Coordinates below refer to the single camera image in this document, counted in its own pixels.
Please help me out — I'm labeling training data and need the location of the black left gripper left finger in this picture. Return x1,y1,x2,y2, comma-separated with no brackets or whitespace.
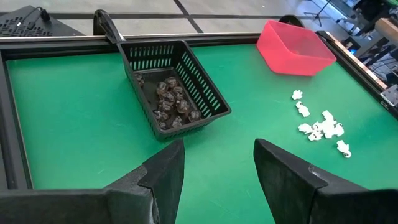
0,139,186,224

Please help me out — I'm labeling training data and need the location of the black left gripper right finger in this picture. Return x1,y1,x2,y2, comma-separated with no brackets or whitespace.
252,138,398,224

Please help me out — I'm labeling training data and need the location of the black slotted plastic basket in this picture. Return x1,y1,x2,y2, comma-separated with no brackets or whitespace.
117,39,232,141

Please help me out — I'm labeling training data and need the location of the pink plastic bin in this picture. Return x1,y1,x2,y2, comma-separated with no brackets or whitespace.
256,19,338,77

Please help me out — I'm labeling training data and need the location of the black clamp loop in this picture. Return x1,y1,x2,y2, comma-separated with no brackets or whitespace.
278,14,306,29
93,9,126,44

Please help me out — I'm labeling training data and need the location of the black tripod stand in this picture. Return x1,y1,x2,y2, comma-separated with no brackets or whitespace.
303,0,333,27

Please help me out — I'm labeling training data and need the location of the wooden workbench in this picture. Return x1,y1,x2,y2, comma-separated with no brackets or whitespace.
374,17,398,44

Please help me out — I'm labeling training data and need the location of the black perforated computer case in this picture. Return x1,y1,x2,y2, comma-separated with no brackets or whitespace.
0,4,85,37

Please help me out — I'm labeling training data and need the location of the silver mounting bracket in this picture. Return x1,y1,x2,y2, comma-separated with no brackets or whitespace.
379,83,398,107

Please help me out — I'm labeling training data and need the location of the black table frame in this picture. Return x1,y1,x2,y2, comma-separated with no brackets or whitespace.
0,30,398,190

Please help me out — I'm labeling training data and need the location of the thin black case cable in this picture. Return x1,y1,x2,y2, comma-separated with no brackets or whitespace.
17,6,51,29

